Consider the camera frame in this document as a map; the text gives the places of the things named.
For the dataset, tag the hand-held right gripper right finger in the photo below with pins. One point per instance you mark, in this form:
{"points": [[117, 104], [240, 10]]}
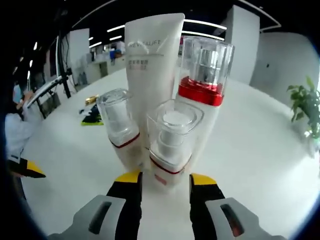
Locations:
{"points": [[205, 212]]}

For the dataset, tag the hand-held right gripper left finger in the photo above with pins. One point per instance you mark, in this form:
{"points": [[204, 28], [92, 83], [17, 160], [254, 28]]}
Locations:
{"points": [[125, 212]]}

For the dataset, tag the small white skincare pump bottle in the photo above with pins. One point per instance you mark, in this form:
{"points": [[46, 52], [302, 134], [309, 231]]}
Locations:
{"points": [[120, 130], [172, 150]]}

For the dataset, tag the tall red collared skincare bottle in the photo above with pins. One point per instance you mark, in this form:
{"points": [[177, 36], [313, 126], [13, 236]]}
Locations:
{"points": [[200, 92]]}

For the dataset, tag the white skincare tube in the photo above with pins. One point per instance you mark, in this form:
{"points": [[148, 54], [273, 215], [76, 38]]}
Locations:
{"points": [[150, 75]]}

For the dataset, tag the dark grey box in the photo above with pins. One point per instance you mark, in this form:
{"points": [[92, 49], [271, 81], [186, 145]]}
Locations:
{"points": [[51, 106]]}

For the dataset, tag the green and black sachet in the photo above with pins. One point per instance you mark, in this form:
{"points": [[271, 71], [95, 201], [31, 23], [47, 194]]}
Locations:
{"points": [[91, 117]]}

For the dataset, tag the black laptop stand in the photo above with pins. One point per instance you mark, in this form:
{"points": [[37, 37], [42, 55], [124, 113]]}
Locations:
{"points": [[65, 85]]}

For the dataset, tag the potted green plant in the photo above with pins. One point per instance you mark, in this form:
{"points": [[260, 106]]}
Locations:
{"points": [[305, 105]]}

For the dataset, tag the long ceiling strip light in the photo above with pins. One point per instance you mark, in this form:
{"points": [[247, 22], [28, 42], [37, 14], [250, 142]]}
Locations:
{"points": [[205, 23], [197, 34]]}

